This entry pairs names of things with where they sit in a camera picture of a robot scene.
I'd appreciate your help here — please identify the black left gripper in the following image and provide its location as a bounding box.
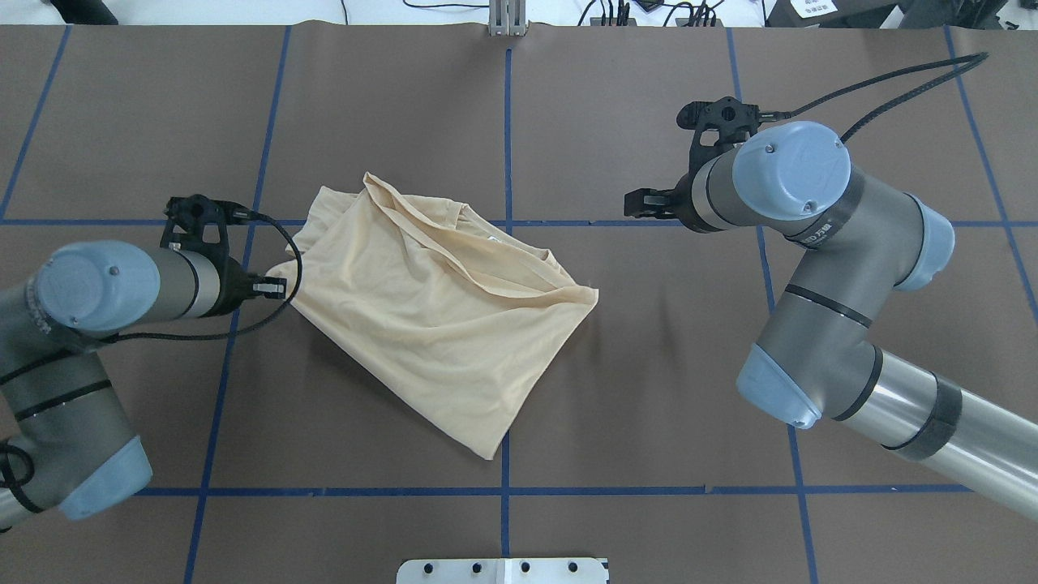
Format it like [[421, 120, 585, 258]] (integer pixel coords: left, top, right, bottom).
[[160, 195, 288, 317]]

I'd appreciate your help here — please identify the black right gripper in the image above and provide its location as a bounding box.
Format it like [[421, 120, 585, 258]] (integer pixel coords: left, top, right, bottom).
[[625, 98, 761, 234]]

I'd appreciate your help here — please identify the cream long-sleeve graphic shirt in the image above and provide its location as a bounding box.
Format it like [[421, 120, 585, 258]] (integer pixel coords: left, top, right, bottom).
[[269, 174, 599, 461]]

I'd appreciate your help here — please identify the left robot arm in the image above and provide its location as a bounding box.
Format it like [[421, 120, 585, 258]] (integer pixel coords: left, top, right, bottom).
[[1, 195, 303, 532]]

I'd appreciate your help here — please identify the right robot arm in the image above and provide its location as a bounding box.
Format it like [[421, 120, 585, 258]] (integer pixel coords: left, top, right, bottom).
[[624, 98, 1037, 520]]

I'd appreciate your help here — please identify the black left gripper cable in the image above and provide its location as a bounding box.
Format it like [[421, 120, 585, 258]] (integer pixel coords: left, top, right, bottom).
[[97, 208, 304, 341]]

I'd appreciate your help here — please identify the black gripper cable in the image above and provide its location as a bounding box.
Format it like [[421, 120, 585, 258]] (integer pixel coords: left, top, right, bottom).
[[758, 52, 990, 143], [97, 208, 304, 341]]

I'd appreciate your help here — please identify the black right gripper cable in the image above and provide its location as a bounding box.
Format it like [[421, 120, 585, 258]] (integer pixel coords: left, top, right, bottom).
[[758, 52, 990, 143]]

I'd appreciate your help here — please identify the aluminium frame post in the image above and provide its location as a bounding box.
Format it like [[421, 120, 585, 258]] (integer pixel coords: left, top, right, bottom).
[[488, 0, 529, 37]]

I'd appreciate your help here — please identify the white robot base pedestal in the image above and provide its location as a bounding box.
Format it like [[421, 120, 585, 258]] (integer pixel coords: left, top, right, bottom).
[[397, 557, 611, 583]]

